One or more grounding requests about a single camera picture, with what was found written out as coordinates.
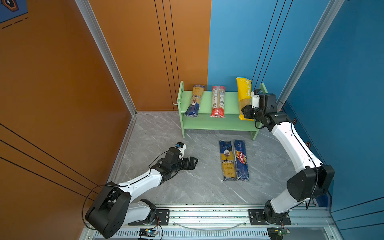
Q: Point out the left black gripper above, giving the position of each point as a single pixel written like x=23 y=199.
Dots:
x=192 y=165

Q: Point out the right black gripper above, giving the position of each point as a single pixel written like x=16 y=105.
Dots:
x=246 y=113

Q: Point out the dark blue portrait spaghetti bag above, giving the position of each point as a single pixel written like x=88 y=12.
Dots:
x=227 y=161

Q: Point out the red white spaghetti bag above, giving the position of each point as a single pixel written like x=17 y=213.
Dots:
x=218 y=102

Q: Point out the blue yellow spaghetti bag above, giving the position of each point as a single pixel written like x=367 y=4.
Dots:
x=195 y=101

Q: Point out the blue Barilla spaghetti box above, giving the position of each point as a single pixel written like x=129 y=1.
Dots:
x=241 y=160

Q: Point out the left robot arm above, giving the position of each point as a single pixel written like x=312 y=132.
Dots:
x=115 y=204

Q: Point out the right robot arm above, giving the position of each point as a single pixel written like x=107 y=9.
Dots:
x=312 y=178

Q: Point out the green wooden two-tier shelf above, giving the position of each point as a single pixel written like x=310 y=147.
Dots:
x=204 y=121

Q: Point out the left green circuit board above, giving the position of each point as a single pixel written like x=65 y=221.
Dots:
x=149 y=234

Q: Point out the green circuit board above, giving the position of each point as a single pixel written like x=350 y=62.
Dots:
x=278 y=234
x=149 y=234

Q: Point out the right green circuit board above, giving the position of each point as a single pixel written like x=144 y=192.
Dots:
x=278 y=234

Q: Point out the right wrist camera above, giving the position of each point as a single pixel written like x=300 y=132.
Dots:
x=255 y=98

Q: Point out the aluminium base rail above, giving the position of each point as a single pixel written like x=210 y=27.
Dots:
x=234 y=222

